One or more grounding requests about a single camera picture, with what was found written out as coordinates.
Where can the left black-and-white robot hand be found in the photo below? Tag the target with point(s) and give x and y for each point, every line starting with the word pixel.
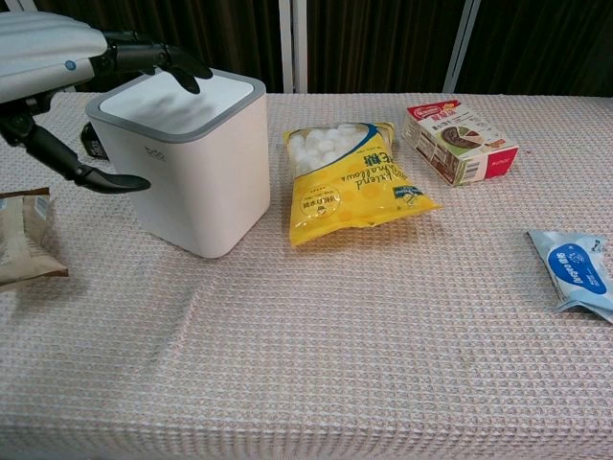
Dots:
pixel 45 52

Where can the white square trash bin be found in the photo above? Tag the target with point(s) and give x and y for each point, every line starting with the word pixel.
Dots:
pixel 191 163

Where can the small black object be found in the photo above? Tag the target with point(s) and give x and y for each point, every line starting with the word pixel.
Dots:
pixel 93 144

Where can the brown-beige snack bag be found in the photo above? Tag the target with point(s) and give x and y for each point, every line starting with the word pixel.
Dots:
pixel 24 239

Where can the yellow marshmallow bag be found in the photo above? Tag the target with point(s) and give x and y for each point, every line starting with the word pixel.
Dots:
pixel 352 184

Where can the dark brown curtain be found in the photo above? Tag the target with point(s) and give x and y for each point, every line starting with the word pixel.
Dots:
pixel 383 43

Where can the pink waffle-weave tablecloth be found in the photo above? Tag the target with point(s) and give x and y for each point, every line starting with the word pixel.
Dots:
pixel 335 335

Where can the red-white wafer snack box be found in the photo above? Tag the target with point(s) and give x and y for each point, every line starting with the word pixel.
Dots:
pixel 455 144

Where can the light blue wet wipes pack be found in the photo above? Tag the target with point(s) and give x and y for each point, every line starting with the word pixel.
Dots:
pixel 577 270

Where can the white vertical frame post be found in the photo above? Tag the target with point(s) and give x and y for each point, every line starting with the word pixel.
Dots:
pixel 292 45

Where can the white slanted frame post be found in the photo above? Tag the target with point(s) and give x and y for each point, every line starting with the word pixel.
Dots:
pixel 460 45

